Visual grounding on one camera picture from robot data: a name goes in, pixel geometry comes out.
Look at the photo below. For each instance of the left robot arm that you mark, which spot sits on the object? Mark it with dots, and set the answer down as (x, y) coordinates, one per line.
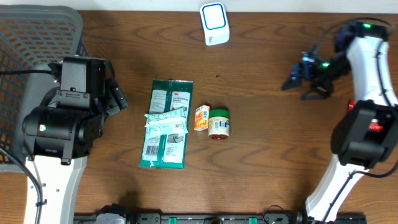
(63, 112)

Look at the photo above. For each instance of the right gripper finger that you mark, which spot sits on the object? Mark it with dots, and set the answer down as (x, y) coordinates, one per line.
(295, 78)
(317, 93)

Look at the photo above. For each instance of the orange snack packet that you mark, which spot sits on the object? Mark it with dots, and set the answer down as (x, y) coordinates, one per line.
(201, 118)

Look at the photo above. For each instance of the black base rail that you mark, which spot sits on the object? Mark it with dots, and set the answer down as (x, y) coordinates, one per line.
(155, 218)

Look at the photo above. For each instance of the pale green wipes pack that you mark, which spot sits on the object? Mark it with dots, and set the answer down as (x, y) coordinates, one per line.
(171, 122)

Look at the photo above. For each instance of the white barcode scanner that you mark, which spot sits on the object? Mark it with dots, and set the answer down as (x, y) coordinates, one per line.
(215, 23)

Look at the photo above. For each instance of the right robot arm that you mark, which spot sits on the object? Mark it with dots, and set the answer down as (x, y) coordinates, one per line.
(367, 134)

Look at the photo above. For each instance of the green 3M gloves package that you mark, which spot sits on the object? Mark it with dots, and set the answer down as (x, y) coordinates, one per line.
(167, 151)

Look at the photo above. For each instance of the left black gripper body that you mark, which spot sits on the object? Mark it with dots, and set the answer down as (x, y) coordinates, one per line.
(112, 101)

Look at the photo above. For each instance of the grey plastic mesh basket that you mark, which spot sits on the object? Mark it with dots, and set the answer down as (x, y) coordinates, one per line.
(31, 37)

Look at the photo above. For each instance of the green lid jar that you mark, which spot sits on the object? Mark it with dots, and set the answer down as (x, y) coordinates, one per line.
(219, 124)

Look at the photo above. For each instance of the red snack bag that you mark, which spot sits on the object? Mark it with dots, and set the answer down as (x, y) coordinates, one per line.
(374, 125)

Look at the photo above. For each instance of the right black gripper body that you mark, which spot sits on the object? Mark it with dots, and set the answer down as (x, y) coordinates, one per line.
(331, 71)

